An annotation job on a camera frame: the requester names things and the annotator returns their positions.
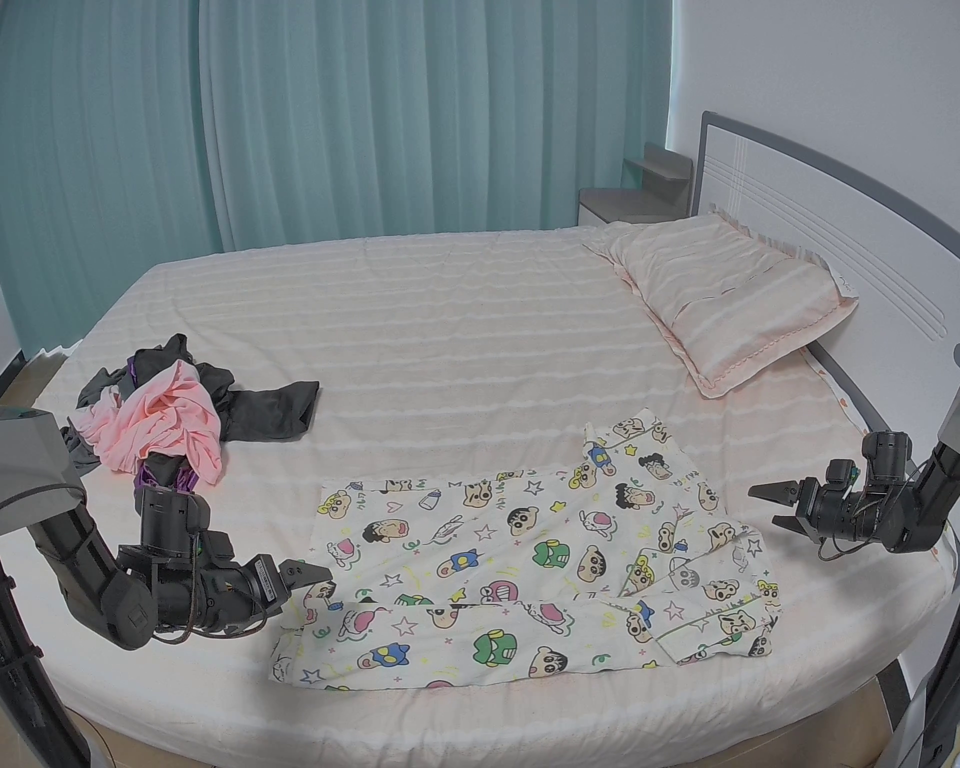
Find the pile of clothes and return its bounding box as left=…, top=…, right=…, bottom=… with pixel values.
left=60, top=333, right=322, bottom=492

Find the pink striped pillow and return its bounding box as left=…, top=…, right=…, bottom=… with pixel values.
left=583, top=212, right=860, bottom=399

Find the blue-green curtain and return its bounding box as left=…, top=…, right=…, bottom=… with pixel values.
left=0, top=0, right=226, bottom=357
left=198, top=0, right=672, bottom=252

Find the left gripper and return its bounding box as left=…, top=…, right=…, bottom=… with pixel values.
left=201, top=555, right=333, bottom=635

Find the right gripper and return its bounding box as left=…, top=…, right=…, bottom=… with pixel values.
left=748, top=480, right=860, bottom=546

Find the grey bedside table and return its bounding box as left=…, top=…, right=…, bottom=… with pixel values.
left=577, top=142, right=695, bottom=226

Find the white printed pyjama top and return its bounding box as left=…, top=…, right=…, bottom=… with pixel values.
left=268, top=408, right=783, bottom=691

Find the bed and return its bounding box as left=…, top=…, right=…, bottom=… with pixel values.
left=0, top=111, right=960, bottom=768

